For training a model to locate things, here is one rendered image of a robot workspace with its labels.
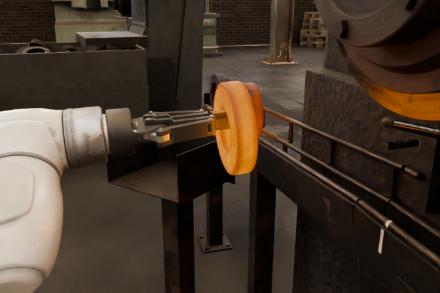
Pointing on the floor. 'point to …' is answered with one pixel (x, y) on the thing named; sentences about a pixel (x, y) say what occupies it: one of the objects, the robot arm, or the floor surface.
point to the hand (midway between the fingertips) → (232, 118)
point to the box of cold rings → (73, 77)
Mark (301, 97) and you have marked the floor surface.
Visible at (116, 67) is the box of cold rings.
